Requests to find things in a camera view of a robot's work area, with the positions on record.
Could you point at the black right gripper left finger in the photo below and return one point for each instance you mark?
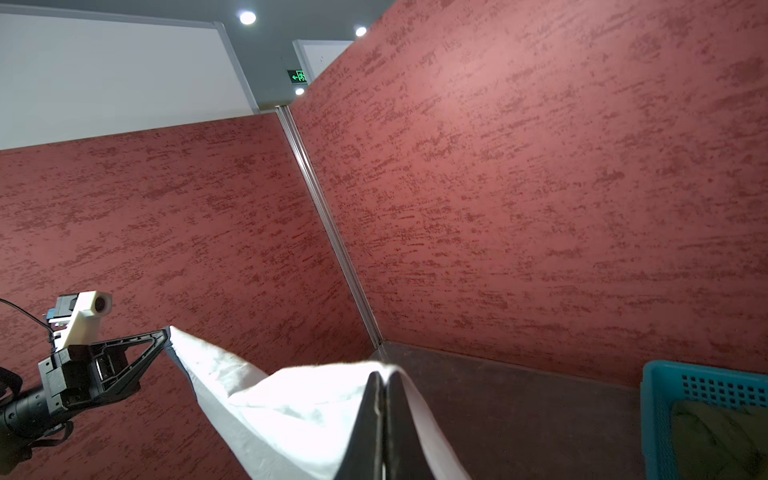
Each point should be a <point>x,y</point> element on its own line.
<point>364,456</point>

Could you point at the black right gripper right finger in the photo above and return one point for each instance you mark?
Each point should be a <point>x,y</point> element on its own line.
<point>404,458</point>

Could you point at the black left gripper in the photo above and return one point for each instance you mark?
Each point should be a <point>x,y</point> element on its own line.
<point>82,377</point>

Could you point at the white tank top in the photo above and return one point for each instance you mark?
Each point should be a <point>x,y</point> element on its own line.
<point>295,423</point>

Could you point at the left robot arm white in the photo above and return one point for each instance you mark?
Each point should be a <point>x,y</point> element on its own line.
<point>26,422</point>

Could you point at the green grey tank top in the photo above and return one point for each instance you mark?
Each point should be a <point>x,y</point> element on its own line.
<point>719,443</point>

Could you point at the teal plastic basket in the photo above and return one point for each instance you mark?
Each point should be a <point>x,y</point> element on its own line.
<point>665,383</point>

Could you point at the green exit sign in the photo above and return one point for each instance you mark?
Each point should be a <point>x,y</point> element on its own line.
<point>297,77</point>

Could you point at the ceiling spot light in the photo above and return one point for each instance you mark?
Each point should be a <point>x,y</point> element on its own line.
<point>247,17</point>

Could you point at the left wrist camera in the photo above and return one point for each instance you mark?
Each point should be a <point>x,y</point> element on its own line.
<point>75,318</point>

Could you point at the aluminium corner post left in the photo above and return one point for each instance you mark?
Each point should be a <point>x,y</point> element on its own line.
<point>323,209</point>

